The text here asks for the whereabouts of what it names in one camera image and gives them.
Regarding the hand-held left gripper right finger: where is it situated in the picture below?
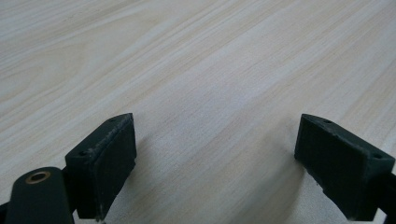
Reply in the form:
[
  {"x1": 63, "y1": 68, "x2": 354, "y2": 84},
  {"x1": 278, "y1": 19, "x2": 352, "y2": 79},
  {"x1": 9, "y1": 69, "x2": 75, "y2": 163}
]
[{"x1": 293, "y1": 113, "x2": 396, "y2": 222}]

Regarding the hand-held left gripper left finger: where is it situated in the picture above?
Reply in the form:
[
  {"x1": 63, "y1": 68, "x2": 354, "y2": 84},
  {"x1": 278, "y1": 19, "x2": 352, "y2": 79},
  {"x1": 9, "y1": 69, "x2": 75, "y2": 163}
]
[{"x1": 64, "y1": 112, "x2": 138, "y2": 222}]

